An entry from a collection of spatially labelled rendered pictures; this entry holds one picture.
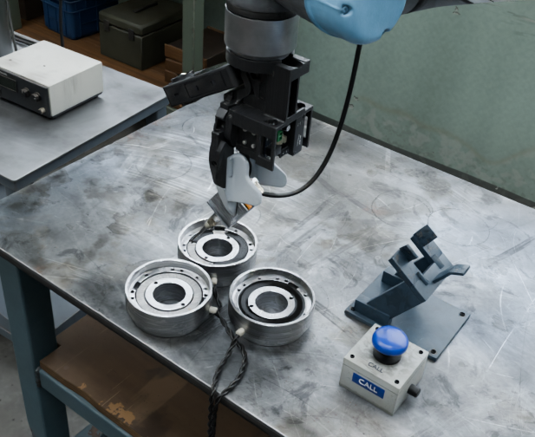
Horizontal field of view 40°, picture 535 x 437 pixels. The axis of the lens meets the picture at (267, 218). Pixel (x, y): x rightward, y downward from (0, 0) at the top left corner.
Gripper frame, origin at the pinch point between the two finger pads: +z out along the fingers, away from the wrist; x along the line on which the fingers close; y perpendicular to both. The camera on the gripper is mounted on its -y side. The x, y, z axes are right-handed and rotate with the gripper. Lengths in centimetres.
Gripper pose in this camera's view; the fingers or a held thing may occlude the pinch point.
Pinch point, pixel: (236, 198)
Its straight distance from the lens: 89.1
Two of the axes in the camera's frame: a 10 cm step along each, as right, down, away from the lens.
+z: -0.7, 8.0, 5.9
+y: 8.1, 3.9, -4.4
